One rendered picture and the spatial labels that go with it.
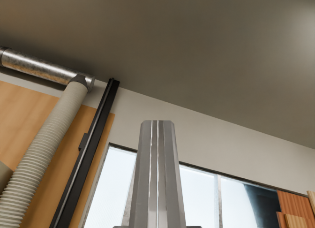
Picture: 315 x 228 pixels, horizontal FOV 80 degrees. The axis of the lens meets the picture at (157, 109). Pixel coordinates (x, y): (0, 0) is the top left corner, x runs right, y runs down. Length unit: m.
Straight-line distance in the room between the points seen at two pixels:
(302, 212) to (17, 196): 2.11
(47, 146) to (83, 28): 0.82
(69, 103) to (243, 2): 1.26
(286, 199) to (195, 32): 1.60
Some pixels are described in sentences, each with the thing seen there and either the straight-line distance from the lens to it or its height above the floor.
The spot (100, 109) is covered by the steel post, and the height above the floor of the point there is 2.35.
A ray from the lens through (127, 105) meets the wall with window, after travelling 1.72.
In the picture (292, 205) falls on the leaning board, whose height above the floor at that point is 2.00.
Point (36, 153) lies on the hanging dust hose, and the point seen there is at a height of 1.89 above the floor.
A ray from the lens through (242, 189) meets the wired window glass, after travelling 2.00.
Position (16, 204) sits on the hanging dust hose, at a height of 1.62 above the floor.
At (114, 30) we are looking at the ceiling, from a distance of 1.43.
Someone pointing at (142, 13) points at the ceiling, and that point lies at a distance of 1.31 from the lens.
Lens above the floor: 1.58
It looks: 34 degrees up
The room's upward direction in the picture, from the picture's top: 10 degrees clockwise
